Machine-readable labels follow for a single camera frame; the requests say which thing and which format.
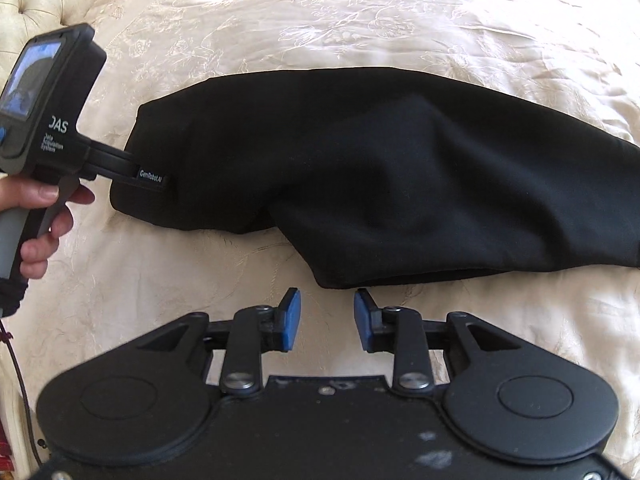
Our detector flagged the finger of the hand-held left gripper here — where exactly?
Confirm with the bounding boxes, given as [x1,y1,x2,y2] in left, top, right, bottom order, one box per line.
[88,142,172,194]

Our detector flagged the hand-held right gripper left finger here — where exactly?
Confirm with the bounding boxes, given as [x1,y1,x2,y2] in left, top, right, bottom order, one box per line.
[137,287,304,398]

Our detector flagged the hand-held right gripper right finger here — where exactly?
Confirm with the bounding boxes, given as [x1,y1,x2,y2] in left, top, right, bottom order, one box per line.
[352,287,507,395]

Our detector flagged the black pants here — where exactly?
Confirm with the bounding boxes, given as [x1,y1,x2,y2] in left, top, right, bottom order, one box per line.
[109,66,640,292]

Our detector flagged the person's left hand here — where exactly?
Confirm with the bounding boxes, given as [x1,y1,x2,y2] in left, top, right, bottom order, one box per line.
[0,177,97,279]

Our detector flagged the cream embroidered bedspread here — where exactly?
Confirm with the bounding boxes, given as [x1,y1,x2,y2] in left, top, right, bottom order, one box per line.
[0,0,640,480]

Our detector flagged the black wrist strap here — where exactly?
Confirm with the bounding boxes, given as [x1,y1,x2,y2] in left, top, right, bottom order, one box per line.
[0,276,27,317]

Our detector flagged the dark red cable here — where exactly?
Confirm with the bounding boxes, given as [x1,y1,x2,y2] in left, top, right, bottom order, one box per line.
[0,329,47,467]

